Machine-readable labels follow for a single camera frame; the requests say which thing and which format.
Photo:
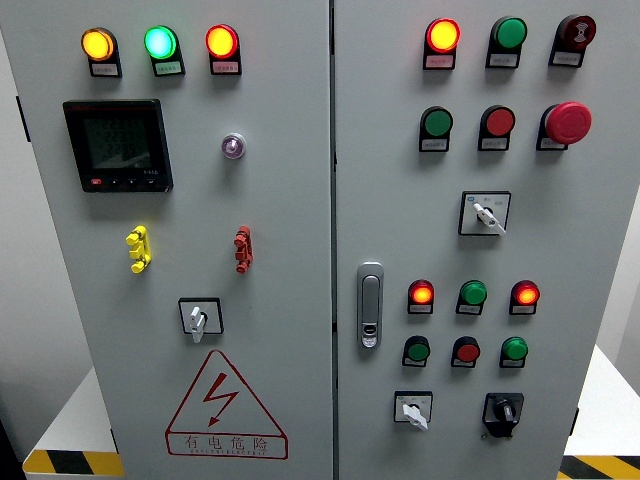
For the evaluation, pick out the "black yellow striped tape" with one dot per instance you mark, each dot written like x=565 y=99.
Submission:
x=100 y=462
x=610 y=467

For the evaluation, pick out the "small red lit lamp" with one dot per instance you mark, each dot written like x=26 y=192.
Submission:
x=526 y=295
x=421 y=293

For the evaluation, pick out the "black door hinge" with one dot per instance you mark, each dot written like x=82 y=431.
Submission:
x=22 y=120
x=575 y=422

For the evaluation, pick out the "pale grey cabinet door with lock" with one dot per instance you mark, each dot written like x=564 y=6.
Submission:
x=400 y=200

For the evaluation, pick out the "large red-rimmed lit lamp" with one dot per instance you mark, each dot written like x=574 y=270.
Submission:
x=221 y=41
x=443 y=35

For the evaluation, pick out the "small label plate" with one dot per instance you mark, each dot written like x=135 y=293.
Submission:
x=167 y=69
x=434 y=145
x=439 y=61
x=566 y=59
x=512 y=364
x=493 y=144
x=225 y=68
x=462 y=364
x=414 y=363
x=469 y=310
x=522 y=310
x=420 y=309
x=105 y=70
x=550 y=144
x=502 y=61

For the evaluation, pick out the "small red push button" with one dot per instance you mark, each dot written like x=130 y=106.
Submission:
x=468 y=352

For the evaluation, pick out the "red warning triangle sticker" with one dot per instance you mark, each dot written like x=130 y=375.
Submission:
x=215 y=389

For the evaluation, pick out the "small green lamp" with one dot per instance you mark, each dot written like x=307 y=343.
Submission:
x=473 y=293

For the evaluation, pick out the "large red stop button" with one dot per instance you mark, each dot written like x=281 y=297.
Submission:
x=568 y=122

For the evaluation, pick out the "bright green round lamp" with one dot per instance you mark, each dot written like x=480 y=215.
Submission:
x=160 y=42

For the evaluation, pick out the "silver door lock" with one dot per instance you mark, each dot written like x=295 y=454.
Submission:
x=370 y=300

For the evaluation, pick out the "large green round lamp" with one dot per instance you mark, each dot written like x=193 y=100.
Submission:
x=510 y=32

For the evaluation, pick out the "small green push button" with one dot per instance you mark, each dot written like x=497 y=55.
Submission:
x=418 y=351
x=515 y=348

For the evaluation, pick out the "white round lamp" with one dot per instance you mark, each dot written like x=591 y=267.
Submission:
x=233 y=146

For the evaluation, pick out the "dark red buzzer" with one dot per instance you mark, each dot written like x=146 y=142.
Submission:
x=579 y=31

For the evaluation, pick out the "yellow round lamp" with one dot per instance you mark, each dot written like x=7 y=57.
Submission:
x=97 y=44

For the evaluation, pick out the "black display meter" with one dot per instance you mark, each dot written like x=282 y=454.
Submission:
x=117 y=145

